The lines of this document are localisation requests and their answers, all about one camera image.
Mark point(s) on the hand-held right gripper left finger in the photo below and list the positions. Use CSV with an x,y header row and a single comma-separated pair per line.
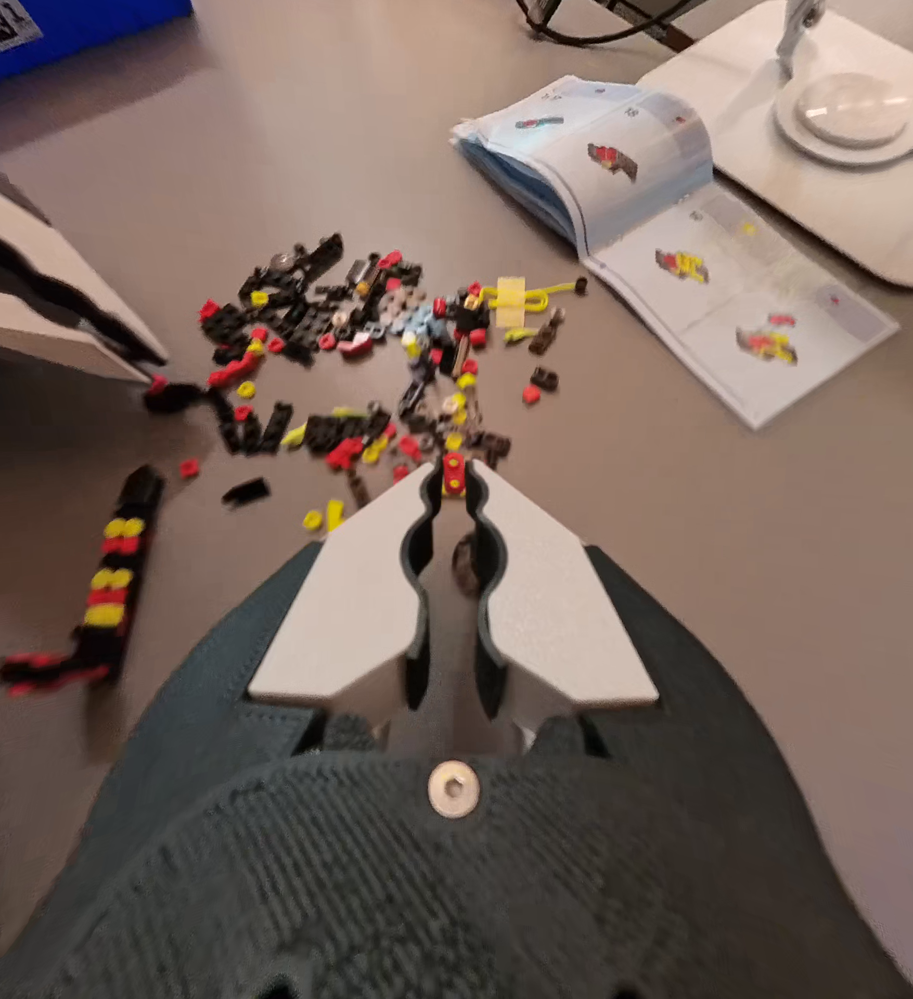
x,y
347,616

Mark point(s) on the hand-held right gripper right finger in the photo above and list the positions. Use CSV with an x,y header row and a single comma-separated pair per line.
x,y
565,624

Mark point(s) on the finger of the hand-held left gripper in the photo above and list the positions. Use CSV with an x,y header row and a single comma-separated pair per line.
x,y
19,328
66,261

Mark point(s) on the long striped lego assembly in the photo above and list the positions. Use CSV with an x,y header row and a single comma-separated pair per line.
x,y
109,593

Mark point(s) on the pile of lego pieces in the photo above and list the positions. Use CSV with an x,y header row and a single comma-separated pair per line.
x,y
300,312

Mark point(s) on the black lego clip piece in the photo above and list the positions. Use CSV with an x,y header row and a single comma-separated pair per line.
x,y
245,492

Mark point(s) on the translucent yellow lego piece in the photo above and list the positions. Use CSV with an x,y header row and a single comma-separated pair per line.
x,y
511,304

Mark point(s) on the lego instruction booklet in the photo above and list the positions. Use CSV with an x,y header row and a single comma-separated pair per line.
x,y
698,273

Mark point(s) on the blue plastic bin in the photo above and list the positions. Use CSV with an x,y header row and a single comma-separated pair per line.
x,y
97,31

